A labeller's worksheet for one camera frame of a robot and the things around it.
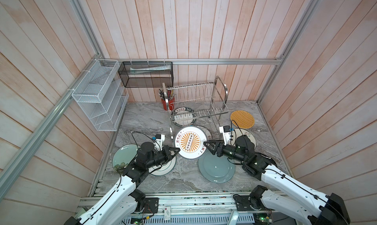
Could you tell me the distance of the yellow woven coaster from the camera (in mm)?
1062

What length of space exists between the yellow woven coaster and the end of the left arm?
614mm

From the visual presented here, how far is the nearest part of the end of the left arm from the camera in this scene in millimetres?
586
